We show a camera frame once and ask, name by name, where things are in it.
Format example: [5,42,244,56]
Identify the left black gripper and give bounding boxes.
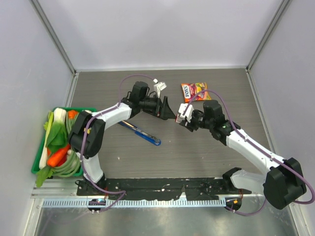
[140,94,176,119]

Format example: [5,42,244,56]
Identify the small staple box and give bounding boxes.
[175,115,180,123]

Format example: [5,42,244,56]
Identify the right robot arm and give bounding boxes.
[176,100,307,209]

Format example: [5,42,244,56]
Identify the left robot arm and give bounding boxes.
[68,82,176,196]

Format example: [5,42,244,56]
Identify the Fox's candy bag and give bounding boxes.
[181,82,211,103]

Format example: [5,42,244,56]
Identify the toy green beans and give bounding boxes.
[52,110,80,178]

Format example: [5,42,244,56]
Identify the toy bok choy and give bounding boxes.
[35,108,68,187]

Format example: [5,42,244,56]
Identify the toy carrot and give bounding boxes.
[47,144,71,167]

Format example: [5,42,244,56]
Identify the green plastic tray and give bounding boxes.
[31,107,97,177]

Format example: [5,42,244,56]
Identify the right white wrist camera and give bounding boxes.
[177,103,194,121]

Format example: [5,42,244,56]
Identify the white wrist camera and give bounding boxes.
[153,79,167,98]
[177,103,194,121]

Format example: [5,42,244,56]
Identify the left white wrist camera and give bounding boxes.
[153,79,167,98]

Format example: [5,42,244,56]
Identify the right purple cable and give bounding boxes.
[182,89,315,205]

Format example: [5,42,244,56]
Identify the purple cable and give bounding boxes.
[182,89,315,205]
[80,74,158,200]

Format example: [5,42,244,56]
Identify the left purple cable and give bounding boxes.
[80,74,158,200]

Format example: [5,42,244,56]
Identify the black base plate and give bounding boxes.
[76,177,252,201]

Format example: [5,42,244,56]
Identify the slotted cable duct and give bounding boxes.
[42,198,226,208]

